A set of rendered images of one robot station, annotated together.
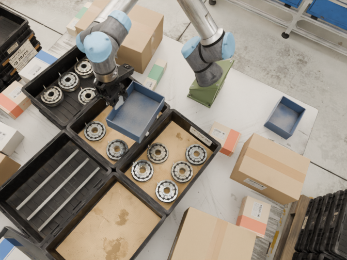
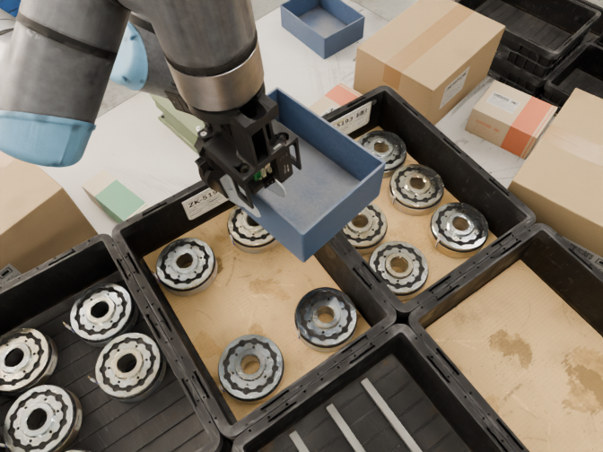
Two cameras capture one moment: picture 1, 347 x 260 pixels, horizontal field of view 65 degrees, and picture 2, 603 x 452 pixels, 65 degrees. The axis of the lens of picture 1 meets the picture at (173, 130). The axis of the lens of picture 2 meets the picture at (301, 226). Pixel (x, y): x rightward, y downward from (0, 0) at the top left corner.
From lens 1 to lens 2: 0.74 m
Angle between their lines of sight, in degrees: 28
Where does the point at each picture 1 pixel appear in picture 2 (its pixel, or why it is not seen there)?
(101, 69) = (249, 12)
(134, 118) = (300, 190)
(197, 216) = (537, 171)
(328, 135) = not seen: hidden behind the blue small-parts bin
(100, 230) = (544, 412)
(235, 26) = not seen: hidden behind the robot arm
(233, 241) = (591, 126)
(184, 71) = (141, 152)
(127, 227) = (537, 340)
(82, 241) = not seen: outside the picture
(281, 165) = (434, 28)
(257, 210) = (503, 100)
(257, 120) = (310, 65)
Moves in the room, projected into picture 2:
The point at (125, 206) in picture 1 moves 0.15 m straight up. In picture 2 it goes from (482, 333) to (515, 297)
